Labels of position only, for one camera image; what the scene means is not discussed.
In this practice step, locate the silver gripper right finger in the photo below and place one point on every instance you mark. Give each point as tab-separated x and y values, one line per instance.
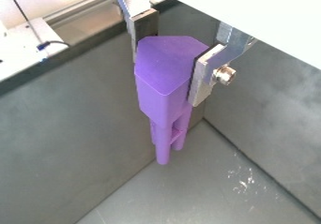
211	64

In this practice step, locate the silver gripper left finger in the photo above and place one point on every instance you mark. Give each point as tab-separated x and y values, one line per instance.
142	19

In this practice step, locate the purple three-prong peg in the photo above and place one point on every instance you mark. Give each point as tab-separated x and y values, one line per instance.
162	71

